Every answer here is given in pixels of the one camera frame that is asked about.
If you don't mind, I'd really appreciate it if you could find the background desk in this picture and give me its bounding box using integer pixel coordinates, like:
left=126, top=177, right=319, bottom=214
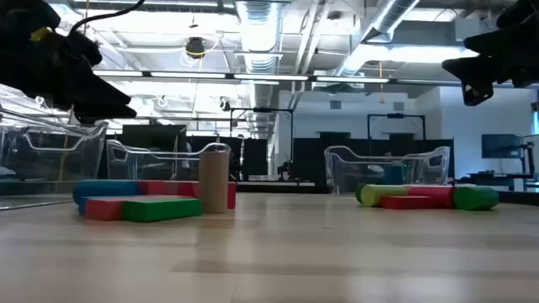
left=467, top=170, right=534, bottom=190

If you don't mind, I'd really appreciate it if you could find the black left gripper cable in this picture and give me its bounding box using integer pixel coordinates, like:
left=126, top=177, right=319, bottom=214
left=68, top=0, right=147, bottom=37

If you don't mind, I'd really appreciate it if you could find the small background robot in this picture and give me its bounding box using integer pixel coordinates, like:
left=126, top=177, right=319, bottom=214
left=276, top=158, right=296, bottom=181

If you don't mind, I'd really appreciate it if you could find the round silver air duct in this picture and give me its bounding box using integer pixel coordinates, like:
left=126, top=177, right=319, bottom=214
left=234, top=0, right=282, bottom=76

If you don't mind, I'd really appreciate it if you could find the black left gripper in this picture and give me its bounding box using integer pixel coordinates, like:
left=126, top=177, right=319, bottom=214
left=0, top=0, right=137, bottom=125

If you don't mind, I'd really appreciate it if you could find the blue wooden cylinder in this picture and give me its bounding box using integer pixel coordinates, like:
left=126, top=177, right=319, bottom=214
left=72, top=179, right=142, bottom=206

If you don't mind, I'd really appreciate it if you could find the yellow-green wooden cylinder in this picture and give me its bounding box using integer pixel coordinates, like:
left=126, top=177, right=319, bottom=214
left=360, top=183, right=410, bottom=208

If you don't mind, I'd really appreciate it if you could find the long ceiling light bar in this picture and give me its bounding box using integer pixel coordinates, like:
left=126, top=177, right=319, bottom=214
left=92, top=68, right=539, bottom=90

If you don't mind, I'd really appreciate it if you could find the natural wooden cylinder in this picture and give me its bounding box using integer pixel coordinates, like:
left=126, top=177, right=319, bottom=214
left=198, top=150, right=231, bottom=215

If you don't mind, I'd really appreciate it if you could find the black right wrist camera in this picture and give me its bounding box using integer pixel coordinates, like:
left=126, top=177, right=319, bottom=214
left=461, top=82, right=494, bottom=107

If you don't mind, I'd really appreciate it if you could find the black display panel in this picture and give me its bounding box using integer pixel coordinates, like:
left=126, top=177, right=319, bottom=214
left=121, top=124, right=188, bottom=151

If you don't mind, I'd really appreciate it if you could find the clear plastic bin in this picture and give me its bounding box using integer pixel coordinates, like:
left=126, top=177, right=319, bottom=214
left=105, top=139, right=232, bottom=183
left=0, top=83, right=109, bottom=208
left=323, top=145, right=451, bottom=195

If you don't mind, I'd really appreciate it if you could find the blue wooden plank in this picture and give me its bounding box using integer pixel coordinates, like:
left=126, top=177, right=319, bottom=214
left=77, top=194, right=140, bottom=216

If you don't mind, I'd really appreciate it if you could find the thick green wooden block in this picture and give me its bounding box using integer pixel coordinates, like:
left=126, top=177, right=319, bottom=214
left=121, top=197, right=203, bottom=223

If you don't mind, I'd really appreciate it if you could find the red wooden block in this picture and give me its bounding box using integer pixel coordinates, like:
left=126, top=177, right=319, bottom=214
left=136, top=180, right=200, bottom=198

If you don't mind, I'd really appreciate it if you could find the slanted silver air duct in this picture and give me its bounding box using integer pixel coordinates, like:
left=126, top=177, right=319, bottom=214
left=336, top=0, right=422, bottom=77

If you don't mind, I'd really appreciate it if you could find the yellow hanging cord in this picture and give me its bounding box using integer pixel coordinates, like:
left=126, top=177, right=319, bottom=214
left=377, top=61, right=386, bottom=104

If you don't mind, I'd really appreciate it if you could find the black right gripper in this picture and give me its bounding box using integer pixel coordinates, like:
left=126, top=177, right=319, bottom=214
left=440, top=0, right=539, bottom=88

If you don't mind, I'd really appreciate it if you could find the black partition wall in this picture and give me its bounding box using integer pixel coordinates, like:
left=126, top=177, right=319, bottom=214
left=184, top=135, right=270, bottom=178
left=292, top=130, right=455, bottom=186

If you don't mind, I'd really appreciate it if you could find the black monitor stand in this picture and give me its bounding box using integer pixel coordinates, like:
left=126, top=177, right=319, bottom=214
left=521, top=141, right=536, bottom=174

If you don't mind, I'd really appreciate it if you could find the dark wall screen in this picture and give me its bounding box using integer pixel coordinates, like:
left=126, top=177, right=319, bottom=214
left=481, top=133, right=523, bottom=160

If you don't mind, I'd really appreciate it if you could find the black ceiling cable reel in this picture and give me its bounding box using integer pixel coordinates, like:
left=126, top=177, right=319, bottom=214
left=184, top=36, right=206, bottom=59

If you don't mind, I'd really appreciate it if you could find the black gantry frame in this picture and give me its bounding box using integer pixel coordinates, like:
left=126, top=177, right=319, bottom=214
left=229, top=107, right=295, bottom=180
left=366, top=112, right=426, bottom=141

